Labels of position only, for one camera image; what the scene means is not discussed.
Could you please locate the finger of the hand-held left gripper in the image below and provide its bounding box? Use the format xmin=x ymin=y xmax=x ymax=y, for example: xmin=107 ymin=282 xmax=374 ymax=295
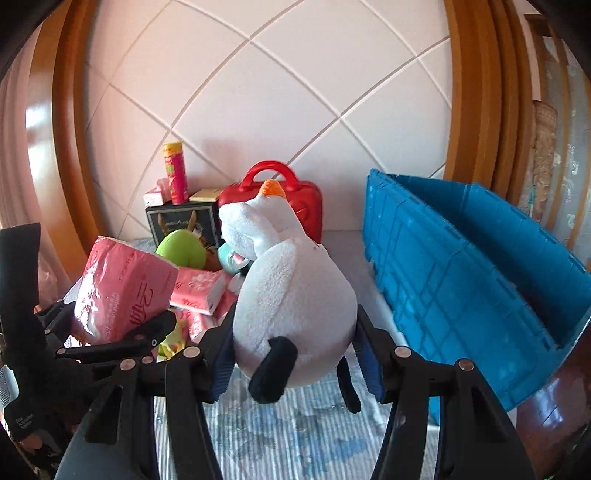
xmin=33 ymin=299 xmax=77 ymax=339
xmin=56 ymin=312 xmax=180 ymax=364

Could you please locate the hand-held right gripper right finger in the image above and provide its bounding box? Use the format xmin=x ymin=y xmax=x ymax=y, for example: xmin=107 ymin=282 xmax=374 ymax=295
xmin=353 ymin=305 xmax=539 ymax=480

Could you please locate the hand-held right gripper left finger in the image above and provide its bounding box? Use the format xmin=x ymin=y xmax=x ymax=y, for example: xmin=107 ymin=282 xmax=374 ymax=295
xmin=54 ymin=302 xmax=238 ymax=480

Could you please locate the green wet wipes pack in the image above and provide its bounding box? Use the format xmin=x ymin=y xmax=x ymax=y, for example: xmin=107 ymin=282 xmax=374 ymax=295
xmin=157 ymin=318 xmax=186 ymax=361

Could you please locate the large pink tissue pack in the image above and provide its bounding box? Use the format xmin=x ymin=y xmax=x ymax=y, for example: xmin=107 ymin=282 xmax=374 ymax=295
xmin=74 ymin=236 xmax=179 ymax=344

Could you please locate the small pink tissue pack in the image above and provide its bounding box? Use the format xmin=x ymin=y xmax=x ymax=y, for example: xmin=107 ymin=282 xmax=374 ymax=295
xmin=170 ymin=267 xmax=227 ymax=315
xmin=178 ymin=302 xmax=237 ymax=344

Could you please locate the white snowman plush toy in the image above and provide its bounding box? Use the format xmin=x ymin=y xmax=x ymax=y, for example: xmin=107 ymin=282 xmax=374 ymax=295
xmin=218 ymin=179 xmax=363 ymax=415

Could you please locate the blue plastic crate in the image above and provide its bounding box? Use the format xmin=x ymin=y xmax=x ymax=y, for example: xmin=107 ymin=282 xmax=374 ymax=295
xmin=361 ymin=168 xmax=591 ymax=411

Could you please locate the person's left hand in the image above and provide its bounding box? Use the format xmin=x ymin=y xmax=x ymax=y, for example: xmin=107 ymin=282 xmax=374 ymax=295
xmin=7 ymin=364 xmax=109 ymax=457

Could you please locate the striped blue bed sheet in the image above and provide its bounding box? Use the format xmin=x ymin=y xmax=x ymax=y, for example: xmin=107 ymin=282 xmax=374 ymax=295
xmin=46 ymin=228 xmax=462 ymax=480

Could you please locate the green plush toy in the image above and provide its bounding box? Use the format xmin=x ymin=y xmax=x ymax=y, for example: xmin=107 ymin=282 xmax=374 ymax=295
xmin=154 ymin=229 xmax=209 ymax=268

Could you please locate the teal plush toy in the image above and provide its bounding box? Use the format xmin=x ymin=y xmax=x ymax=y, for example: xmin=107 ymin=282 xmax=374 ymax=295
xmin=217 ymin=242 xmax=252 ymax=278

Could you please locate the black printed box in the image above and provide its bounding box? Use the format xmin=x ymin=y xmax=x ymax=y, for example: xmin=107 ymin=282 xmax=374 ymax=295
xmin=145 ymin=202 xmax=221 ymax=250

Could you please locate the small pink white box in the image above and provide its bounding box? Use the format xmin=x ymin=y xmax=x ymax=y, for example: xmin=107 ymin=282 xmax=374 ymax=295
xmin=143 ymin=180 xmax=172 ymax=207

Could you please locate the wooden padded headboard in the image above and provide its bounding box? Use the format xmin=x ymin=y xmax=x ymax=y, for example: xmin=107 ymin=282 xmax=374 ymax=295
xmin=18 ymin=0 xmax=532 ymax=259

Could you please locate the red yellow chip can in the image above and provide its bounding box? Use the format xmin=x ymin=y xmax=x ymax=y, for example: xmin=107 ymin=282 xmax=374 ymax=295
xmin=161 ymin=141 xmax=190 ymax=205

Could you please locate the red bear suitcase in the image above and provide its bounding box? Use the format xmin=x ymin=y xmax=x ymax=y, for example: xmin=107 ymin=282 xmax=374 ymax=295
xmin=218 ymin=160 xmax=323 ymax=243

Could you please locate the frosted patterned glass door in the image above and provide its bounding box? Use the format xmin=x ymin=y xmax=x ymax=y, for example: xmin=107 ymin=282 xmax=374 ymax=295
xmin=538 ymin=28 xmax=591 ymax=273

